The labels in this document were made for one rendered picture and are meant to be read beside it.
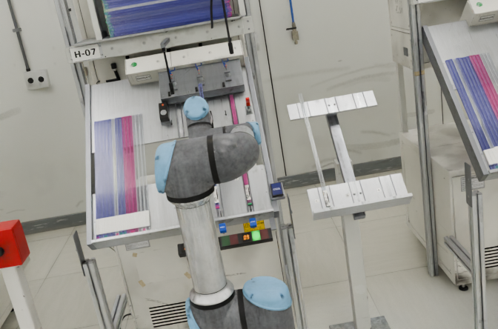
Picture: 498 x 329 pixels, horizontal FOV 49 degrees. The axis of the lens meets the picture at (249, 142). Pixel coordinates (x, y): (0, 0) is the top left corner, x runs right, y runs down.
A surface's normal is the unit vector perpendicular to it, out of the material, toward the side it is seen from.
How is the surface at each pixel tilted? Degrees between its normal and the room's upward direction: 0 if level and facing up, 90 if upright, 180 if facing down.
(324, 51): 90
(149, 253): 90
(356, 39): 90
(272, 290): 7
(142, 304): 90
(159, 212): 44
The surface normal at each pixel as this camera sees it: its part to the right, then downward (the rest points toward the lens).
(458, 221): 0.06, 0.28
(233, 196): -0.07, -0.48
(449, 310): -0.16, -0.94
